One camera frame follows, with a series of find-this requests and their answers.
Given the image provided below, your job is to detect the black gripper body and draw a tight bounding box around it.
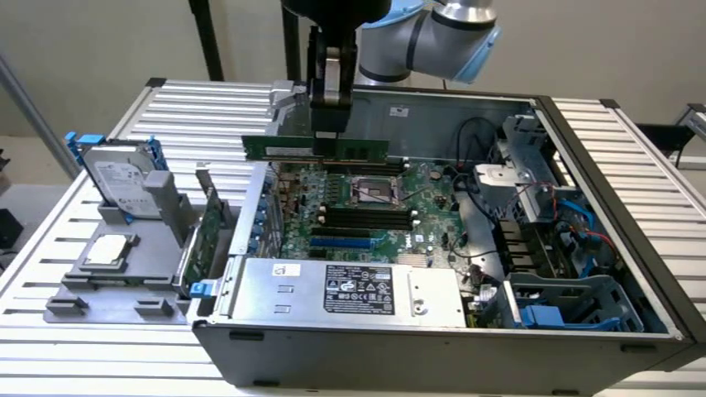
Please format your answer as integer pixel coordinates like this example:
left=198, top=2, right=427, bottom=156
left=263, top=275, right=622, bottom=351
left=279, top=0, right=394, bottom=109

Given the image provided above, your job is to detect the green RAM stick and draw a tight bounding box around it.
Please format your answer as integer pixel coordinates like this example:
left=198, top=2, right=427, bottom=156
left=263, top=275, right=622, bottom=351
left=240, top=135, right=391, bottom=164

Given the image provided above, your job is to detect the black RAM slot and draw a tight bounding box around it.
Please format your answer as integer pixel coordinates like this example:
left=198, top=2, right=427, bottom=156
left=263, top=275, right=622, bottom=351
left=316, top=219, right=416, bottom=231
left=318, top=208, right=416, bottom=218
left=323, top=161, right=407, bottom=170
left=319, top=203, right=416, bottom=213
left=318, top=214, right=416, bottom=224
left=324, top=166, right=408, bottom=175

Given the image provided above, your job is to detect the long black expansion slot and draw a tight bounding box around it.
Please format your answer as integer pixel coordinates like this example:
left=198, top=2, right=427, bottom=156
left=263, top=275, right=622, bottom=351
left=310, top=226, right=378, bottom=240

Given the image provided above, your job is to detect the blue expansion slot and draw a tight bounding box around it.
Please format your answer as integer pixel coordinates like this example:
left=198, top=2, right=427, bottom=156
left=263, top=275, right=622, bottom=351
left=308, top=237, right=372, bottom=252

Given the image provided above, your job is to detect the metal CPU socket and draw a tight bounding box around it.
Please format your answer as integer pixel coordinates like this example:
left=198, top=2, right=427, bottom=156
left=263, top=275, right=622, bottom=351
left=343, top=175, right=408, bottom=205

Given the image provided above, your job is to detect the metal slat table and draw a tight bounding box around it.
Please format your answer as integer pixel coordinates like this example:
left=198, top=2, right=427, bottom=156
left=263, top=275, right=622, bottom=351
left=0, top=77, right=706, bottom=397

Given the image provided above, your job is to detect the green motherboard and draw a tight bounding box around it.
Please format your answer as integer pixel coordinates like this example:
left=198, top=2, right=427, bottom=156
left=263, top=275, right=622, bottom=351
left=268, top=159, right=482, bottom=270

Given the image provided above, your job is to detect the metal disk bay cage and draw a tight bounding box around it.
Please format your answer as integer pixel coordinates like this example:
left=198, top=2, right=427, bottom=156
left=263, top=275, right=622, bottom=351
left=492, top=114, right=598, bottom=227

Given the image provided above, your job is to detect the green graphics card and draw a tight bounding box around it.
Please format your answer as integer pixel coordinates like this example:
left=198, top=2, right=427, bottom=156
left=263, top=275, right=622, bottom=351
left=180, top=167, right=232, bottom=287

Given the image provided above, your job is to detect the gold chipset heat sink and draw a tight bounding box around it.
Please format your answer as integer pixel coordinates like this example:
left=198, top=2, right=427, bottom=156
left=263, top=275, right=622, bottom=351
left=395, top=253, right=432, bottom=269

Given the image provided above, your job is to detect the silver hard disk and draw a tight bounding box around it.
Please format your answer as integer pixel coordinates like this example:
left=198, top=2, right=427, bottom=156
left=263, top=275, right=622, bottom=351
left=81, top=141, right=163, bottom=219

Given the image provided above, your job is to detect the silver power supply unit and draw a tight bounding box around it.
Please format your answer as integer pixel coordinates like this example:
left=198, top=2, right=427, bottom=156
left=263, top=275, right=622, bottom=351
left=226, top=257, right=471, bottom=328

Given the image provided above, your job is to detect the silver CPU chip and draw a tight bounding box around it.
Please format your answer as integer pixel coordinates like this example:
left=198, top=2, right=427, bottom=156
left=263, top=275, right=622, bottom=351
left=80, top=234, right=139, bottom=273

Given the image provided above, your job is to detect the slanted metal pole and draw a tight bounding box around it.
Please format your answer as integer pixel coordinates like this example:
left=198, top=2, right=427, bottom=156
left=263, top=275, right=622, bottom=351
left=0, top=52, right=81, bottom=179

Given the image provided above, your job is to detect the grey parts rack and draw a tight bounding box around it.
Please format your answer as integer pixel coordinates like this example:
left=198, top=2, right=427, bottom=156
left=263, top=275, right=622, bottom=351
left=41, top=170, right=244, bottom=326

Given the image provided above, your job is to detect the black open PC case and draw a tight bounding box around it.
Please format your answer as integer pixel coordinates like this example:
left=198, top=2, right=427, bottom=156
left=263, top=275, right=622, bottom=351
left=188, top=80, right=698, bottom=389

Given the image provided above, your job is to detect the black box device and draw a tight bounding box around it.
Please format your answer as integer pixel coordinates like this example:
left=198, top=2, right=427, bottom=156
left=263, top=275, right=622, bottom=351
left=633, top=122, right=697, bottom=167

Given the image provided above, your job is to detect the blue disk bay latch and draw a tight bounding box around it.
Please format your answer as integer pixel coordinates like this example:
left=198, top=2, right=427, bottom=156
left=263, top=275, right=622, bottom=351
left=525, top=304, right=565, bottom=330

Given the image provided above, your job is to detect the grey plastic disk bay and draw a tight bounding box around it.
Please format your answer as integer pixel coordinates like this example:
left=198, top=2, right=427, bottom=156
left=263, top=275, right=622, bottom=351
left=502, top=271, right=646, bottom=332

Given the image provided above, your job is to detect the grey rear card bracket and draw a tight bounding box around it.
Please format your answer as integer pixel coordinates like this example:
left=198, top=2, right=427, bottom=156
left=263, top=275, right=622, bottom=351
left=266, top=79, right=311, bottom=138

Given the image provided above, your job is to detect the black stand post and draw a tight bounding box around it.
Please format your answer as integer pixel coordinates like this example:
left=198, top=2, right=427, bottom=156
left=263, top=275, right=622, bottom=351
left=280, top=7, right=310, bottom=82
left=187, top=0, right=226, bottom=82

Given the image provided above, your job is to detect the black looped wire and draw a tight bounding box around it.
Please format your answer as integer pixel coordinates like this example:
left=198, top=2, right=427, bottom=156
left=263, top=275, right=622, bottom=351
left=455, top=117, right=500, bottom=167

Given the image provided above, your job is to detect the silver fan shroud bracket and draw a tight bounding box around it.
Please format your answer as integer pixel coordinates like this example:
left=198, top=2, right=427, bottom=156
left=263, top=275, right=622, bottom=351
left=472, top=163, right=521, bottom=196

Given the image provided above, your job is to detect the thin red black wire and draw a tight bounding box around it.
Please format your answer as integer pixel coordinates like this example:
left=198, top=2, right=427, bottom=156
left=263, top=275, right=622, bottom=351
left=506, top=180, right=557, bottom=210

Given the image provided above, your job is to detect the blue hard disk bracket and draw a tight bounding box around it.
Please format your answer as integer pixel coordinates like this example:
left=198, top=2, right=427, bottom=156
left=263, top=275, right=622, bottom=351
left=64, top=131, right=168, bottom=175

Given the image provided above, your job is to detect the blue flat wire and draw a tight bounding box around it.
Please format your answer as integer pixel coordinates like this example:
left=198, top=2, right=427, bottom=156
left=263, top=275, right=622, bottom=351
left=554, top=197, right=614, bottom=268

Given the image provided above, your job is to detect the aluminium profile frame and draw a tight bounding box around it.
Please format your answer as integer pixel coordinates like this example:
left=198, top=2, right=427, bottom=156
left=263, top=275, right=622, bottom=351
left=669, top=103, right=706, bottom=169

